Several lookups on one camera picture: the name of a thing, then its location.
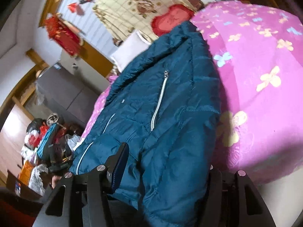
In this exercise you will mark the teal quilted down jacket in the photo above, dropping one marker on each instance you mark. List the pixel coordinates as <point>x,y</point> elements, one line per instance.
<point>165,105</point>

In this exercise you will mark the grey wardrobe cabinet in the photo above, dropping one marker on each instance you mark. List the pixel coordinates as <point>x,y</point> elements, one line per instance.
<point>70,88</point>

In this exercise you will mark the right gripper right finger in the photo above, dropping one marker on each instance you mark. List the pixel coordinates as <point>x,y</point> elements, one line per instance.
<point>233,200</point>

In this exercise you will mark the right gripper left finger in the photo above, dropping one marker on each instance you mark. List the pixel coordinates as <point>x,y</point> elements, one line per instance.
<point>64,204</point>

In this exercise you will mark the white pillow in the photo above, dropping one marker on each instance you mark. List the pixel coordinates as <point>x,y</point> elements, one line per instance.
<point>134,45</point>

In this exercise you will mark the red hanging decoration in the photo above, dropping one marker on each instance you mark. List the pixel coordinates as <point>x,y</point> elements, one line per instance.
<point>59,31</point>

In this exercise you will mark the red heart-shaped cushion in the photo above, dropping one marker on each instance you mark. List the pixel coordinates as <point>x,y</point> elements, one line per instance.
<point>175,15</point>

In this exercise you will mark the cream rose-print quilt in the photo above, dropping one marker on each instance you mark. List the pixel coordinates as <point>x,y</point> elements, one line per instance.
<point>122,17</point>

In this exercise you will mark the pink floral bed sheet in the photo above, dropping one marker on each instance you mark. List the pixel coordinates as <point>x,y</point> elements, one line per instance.
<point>257,53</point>

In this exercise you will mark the white slatted headboard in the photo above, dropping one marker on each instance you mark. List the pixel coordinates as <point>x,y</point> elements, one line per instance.
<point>92,29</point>

